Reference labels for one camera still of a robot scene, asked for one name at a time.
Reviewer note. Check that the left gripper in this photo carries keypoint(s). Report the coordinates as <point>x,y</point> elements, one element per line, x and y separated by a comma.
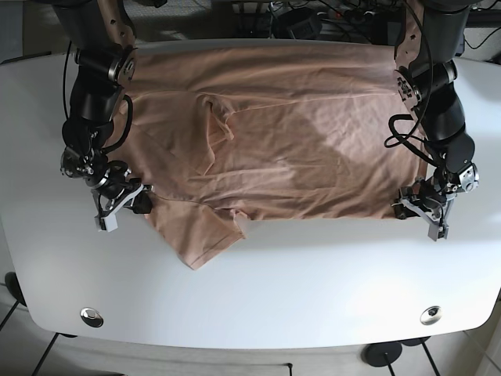
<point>421,199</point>

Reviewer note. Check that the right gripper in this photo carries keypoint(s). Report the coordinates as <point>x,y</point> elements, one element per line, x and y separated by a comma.
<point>111,197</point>

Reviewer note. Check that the peach T-shirt emoji print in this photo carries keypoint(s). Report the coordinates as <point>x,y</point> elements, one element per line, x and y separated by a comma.
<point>266,132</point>

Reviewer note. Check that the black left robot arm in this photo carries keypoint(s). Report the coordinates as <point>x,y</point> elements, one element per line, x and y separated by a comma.
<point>433,125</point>

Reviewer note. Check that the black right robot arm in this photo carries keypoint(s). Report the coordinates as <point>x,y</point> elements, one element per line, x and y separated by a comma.
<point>99,111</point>

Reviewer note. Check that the right table grommet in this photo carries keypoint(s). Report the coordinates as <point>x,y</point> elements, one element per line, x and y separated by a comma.
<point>431,315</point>

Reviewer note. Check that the table grommet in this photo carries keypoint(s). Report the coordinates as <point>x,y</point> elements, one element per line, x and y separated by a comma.
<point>91,317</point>
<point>431,315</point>

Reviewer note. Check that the left table grommet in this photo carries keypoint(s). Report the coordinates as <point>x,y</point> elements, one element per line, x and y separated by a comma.
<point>91,317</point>

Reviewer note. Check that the black round stand base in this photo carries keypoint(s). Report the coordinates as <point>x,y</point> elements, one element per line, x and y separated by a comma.
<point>382,354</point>

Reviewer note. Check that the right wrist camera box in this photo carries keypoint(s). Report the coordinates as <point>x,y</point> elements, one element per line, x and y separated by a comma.
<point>107,223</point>

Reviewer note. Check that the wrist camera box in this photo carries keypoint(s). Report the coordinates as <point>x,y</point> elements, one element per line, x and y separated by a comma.
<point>107,223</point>
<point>438,231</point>

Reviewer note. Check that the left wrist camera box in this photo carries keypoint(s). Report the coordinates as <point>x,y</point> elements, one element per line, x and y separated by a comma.
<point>438,231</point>

